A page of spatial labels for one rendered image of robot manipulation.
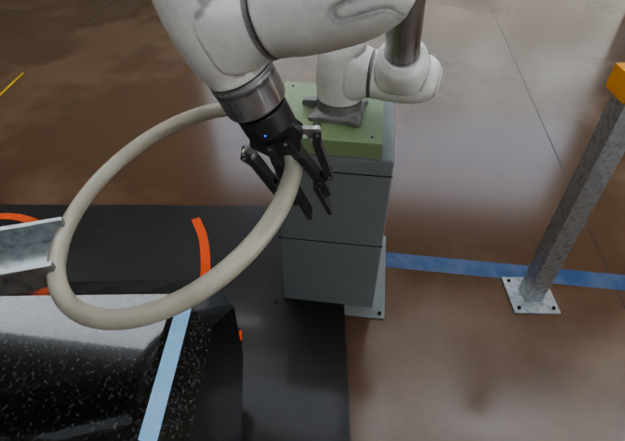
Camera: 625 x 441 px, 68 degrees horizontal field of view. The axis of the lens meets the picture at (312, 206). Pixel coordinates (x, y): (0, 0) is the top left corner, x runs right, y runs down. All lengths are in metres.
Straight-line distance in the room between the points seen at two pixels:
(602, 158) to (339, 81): 0.91
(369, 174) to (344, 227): 0.27
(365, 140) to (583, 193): 0.81
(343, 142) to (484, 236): 1.22
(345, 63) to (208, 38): 0.97
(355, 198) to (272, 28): 1.16
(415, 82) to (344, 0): 0.98
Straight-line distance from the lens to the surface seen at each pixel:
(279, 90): 0.63
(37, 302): 1.25
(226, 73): 0.58
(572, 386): 2.14
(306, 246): 1.82
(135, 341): 1.09
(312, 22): 0.50
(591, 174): 1.84
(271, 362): 1.93
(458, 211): 2.62
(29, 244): 1.00
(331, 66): 1.50
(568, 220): 1.96
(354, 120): 1.57
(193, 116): 0.99
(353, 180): 1.57
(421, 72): 1.44
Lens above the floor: 1.70
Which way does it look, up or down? 42 degrees down
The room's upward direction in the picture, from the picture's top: straight up
